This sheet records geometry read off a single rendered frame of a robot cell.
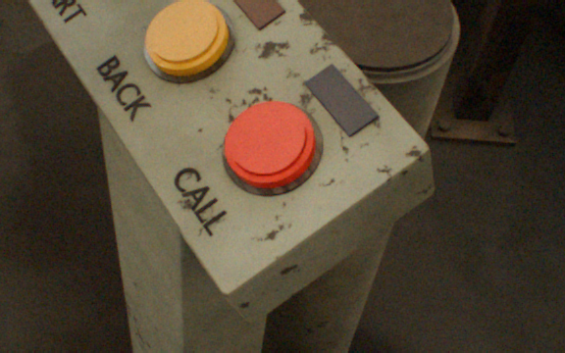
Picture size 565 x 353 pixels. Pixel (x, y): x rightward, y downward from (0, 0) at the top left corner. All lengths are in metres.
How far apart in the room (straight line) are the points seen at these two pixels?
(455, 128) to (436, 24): 0.64
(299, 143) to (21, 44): 0.94
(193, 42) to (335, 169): 0.09
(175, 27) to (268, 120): 0.07
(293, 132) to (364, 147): 0.03
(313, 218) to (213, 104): 0.08
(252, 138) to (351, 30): 0.20
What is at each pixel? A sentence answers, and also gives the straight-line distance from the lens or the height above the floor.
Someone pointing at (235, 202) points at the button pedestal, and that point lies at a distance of 0.37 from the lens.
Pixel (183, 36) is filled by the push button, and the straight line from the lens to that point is 0.41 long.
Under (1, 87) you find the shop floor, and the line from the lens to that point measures 1.23.
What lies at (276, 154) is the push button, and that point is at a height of 0.61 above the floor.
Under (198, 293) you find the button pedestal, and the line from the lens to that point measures 0.51.
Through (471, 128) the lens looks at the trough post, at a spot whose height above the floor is 0.01.
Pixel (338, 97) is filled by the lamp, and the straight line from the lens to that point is 0.38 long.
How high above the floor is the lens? 0.90
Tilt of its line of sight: 54 degrees down
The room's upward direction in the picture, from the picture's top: 8 degrees clockwise
